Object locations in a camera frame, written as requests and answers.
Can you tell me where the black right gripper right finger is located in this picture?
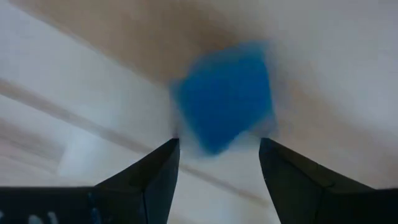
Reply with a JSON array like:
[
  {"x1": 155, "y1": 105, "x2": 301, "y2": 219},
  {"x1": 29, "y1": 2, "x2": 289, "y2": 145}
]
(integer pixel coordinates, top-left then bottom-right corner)
[{"x1": 258, "y1": 138, "x2": 379, "y2": 224}]

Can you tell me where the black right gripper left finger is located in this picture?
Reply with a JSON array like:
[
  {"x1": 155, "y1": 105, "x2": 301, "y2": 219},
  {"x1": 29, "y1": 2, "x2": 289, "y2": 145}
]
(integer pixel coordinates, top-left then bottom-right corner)
[{"x1": 86, "y1": 138, "x2": 181, "y2": 224}]

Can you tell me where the blue block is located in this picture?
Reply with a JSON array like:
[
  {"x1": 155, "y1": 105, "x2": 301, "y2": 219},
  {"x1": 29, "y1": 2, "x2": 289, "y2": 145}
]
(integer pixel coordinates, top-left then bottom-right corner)
[{"x1": 170, "y1": 40, "x2": 276, "y2": 156}]

